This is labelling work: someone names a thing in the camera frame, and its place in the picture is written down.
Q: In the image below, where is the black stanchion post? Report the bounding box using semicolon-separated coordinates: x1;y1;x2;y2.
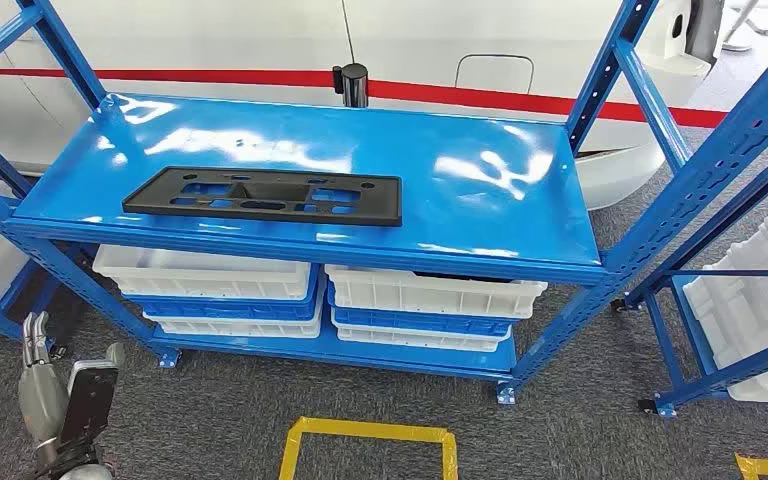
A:
331;62;370;109

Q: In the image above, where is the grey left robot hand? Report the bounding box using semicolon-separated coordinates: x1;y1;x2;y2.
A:
17;311;71;446

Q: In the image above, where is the black plastic plate bracket part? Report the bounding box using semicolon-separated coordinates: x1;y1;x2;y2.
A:
122;166;404;229

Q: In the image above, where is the red barrier belt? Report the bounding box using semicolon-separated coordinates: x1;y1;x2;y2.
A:
0;66;768;136

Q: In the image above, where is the white car body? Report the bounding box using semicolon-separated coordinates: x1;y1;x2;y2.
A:
0;0;717;212

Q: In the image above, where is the black plastic part in crate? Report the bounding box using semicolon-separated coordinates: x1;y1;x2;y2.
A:
413;268;519;284

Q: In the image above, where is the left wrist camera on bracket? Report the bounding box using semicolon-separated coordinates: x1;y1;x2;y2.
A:
59;343;127;460

